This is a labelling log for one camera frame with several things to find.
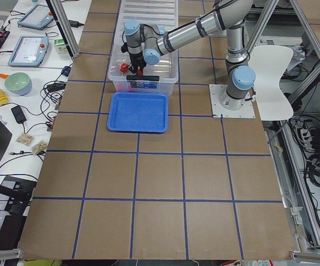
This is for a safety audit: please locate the blue plastic tray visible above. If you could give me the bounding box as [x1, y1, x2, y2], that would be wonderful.
[107, 92, 168, 133]

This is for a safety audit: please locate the red block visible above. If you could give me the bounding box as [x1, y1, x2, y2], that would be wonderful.
[120, 63, 128, 73]

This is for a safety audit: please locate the black power adapter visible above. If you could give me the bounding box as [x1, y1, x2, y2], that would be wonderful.
[11, 105, 27, 124]

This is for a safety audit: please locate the white chair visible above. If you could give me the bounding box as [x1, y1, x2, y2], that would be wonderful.
[249, 45, 293, 121]

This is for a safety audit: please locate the black box latch handle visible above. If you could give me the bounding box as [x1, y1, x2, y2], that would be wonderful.
[126, 75, 159, 82]

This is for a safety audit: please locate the lower teach pendant tablet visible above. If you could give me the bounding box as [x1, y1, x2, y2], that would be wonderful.
[8, 35, 49, 67]

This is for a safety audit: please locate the aluminium frame post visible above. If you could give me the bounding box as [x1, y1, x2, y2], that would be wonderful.
[46, 0, 80, 59]

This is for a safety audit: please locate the clear plastic storage box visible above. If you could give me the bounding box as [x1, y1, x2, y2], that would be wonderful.
[107, 41, 180, 97]

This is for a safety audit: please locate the teach pendant tablet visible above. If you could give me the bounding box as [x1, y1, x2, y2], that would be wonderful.
[8, 35, 49, 67]
[17, 4, 54, 30]

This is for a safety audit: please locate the green white carton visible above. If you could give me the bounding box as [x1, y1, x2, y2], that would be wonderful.
[53, 39, 69, 54]

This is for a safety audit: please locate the green bowl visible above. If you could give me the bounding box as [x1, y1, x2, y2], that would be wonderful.
[4, 72, 32, 96]

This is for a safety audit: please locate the upper teach pendant tablet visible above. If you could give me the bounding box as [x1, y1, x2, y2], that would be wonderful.
[17, 4, 54, 30]

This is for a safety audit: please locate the clear plastic box lid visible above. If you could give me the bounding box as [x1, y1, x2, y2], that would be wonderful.
[112, 0, 178, 55]

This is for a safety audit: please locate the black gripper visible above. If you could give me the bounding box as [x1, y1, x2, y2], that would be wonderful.
[128, 52, 146, 75]

